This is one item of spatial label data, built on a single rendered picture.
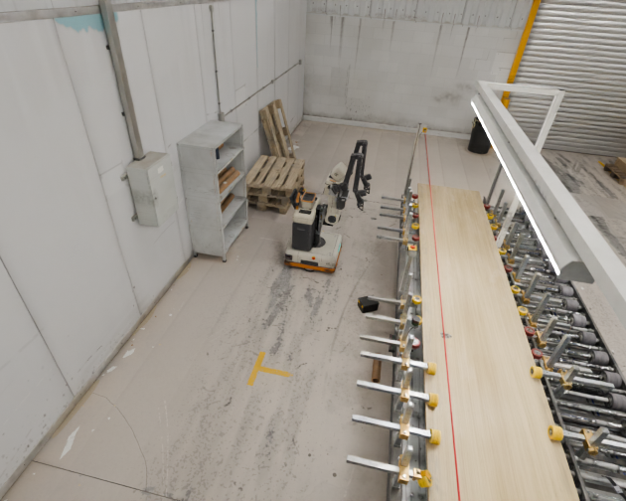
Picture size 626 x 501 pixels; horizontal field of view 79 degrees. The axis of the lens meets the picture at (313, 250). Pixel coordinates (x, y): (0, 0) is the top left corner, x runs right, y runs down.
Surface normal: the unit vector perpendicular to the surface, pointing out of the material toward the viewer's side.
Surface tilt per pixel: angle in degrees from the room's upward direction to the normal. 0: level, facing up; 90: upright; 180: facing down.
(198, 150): 90
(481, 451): 0
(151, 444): 0
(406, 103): 90
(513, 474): 0
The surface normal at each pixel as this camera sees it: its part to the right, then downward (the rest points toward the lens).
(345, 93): -0.21, 0.56
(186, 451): 0.05, -0.81
